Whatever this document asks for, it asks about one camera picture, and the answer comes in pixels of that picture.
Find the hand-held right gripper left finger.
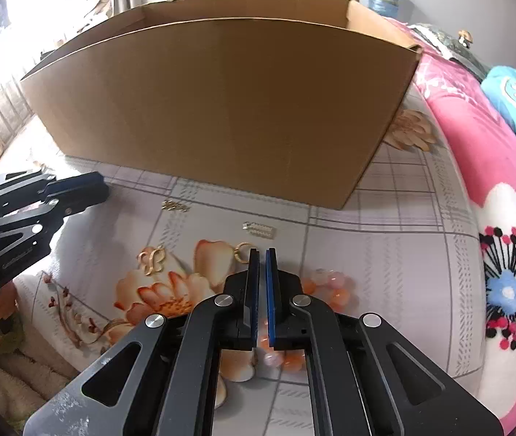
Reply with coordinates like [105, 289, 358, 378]
[22, 248, 259, 436]

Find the large gold butterfly pendant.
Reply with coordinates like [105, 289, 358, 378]
[137, 245, 170, 278]

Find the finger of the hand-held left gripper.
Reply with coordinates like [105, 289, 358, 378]
[0, 170, 107, 213]
[0, 187, 109, 301]

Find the brown cardboard box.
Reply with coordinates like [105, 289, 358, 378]
[19, 0, 424, 212]

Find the person's left hand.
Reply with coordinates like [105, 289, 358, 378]
[0, 282, 19, 322]

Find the grey ribbed panel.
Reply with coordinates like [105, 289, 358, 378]
[0, 73, 45, 146]

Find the pink floral blanket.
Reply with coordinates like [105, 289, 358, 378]
[385, 16, 516, 432]

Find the pink bead bracelet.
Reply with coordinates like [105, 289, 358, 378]
[258, 269, 356, 371]

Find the grey patterned blanket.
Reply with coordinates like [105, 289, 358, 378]
[405, 23, 490, 82]

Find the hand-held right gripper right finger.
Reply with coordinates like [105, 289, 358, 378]
[265, 247, 505, 436]

